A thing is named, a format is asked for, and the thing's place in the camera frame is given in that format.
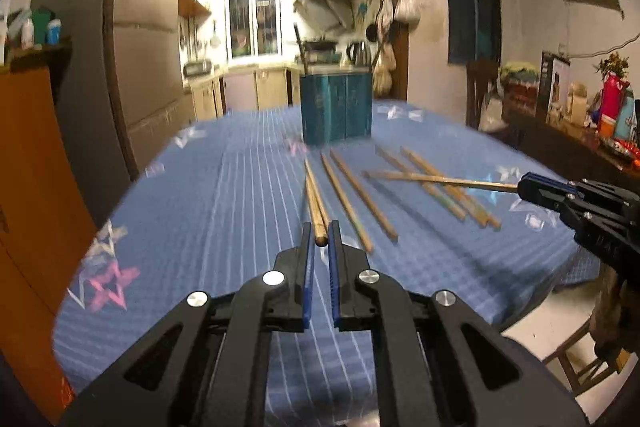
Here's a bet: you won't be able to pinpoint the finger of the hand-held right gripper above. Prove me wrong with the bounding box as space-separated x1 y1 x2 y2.
520 173 640 210
516 185 640 238

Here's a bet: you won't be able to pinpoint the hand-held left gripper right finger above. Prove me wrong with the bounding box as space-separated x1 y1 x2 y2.
327 220 589 427

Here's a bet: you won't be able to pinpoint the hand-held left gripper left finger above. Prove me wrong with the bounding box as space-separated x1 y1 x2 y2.
60 222 316 427

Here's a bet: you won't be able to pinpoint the wooden chopstick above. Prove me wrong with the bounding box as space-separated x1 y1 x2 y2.
305 160 331 230
330 149 399 243
374 144 467 222
320 153 374 254
304 158 328 247
363 171 521 192
406 149 502 230
400 146 490 228

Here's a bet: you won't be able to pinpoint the teal chopstick holder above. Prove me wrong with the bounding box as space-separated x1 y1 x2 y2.
299 72 374 146

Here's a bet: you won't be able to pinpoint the person's right hand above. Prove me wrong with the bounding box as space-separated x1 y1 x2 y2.
591 264 634 357

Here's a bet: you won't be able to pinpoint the dark sideboard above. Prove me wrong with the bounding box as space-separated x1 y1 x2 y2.
499 107 640 195

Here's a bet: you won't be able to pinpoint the black carton box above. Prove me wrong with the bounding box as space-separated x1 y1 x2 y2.
535 51 572 118

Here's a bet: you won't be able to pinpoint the basket of cloths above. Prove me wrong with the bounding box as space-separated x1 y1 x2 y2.
499 61 542 108

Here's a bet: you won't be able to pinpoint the red thermos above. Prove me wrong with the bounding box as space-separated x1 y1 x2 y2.
597 74 632 138

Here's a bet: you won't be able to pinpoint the wooden chair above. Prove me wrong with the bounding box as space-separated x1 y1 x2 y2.
466 58 502 131
542 319 629 404

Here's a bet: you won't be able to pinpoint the blue checked tablecloth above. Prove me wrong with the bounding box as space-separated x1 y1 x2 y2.
52 99 601 427

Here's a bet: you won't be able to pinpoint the artificial flowers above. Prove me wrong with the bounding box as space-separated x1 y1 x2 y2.
594 51 631 78

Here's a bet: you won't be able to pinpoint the hanging cloth bags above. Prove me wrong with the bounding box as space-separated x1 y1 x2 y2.
372 0 399 96

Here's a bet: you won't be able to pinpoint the kitchen base cabinets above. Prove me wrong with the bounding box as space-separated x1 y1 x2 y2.
182 64 304 124

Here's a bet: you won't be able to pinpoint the white plastic bag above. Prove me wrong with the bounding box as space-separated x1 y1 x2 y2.
393 0 421 28

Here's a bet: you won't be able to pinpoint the steel electric kettle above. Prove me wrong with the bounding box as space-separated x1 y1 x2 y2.
346 40 371 67

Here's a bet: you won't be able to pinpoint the dark brown chopstick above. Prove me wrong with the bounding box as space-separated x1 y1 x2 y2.
294 23 309 78

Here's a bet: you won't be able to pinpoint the black wok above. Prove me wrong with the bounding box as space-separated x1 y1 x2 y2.
302 37 337 54

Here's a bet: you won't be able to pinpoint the kitchen window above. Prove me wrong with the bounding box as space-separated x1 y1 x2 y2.
225 0 282 58

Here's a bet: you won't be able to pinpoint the range hood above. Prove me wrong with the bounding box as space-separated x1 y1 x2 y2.
292 0 352 34

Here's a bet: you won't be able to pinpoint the brown refrigerator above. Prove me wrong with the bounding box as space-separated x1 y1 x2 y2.
30 0 198 182

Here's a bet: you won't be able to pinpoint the orange wooden cabinet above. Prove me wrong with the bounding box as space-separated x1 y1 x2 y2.
0 44 99 424

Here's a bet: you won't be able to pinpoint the green box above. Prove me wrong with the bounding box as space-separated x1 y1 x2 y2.
31 7 54 46

